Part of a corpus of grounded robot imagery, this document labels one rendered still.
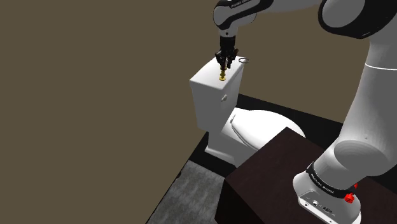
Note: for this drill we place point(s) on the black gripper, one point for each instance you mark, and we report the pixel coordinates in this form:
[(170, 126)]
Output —
[(227, 43)]

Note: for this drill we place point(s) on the small gold candlestick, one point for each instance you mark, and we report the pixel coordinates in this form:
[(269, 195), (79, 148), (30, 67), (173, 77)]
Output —
[(222, 74)]

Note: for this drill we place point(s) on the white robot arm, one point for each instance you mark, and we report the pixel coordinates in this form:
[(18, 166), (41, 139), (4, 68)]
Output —
[(372, 102)]

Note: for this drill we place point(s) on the white toilet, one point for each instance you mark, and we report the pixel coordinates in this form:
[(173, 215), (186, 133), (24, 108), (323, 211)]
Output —
[(217, 102)]

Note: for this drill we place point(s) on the dark brown robot stand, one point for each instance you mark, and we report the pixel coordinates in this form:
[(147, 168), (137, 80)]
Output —
[(266, 183)]

